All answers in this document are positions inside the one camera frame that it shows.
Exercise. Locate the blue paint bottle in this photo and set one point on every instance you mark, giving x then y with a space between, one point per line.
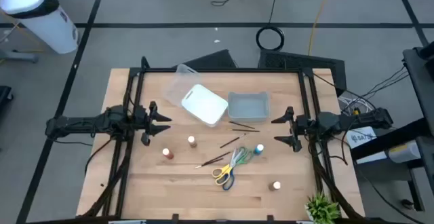
258 149

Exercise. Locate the grey plastic bin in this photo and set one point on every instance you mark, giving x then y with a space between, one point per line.
249 108

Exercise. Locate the white trash can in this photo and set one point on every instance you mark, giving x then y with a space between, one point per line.
44 23

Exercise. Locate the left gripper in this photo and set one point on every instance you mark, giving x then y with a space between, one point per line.
142 118

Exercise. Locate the white container yellow label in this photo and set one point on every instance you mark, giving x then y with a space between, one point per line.
405 152

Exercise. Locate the black equipment cart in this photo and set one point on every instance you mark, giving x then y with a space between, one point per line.
422 81

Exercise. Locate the white label sign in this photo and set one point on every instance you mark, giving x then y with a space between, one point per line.
361 137

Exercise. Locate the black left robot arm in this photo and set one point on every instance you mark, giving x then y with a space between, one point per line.
78 122

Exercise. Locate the small green potted plant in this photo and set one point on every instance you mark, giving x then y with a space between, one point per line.
322 210

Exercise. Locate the red paint bottle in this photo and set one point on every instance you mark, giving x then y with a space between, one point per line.
167 153

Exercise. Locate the black frame clamp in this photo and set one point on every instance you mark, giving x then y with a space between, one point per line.
270 218
175 218

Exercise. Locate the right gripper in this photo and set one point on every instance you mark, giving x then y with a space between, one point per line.
301 125

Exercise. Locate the clear plastic bin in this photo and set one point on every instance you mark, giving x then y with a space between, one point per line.
176 85

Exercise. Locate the black aluminium table frame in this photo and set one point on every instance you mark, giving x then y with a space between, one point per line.
220 70

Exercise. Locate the black floor object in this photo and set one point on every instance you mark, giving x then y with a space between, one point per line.
5 95

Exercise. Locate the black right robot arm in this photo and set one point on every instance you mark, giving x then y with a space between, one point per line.
366 118

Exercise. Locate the white plastic bin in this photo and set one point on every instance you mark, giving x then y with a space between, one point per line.
203 103

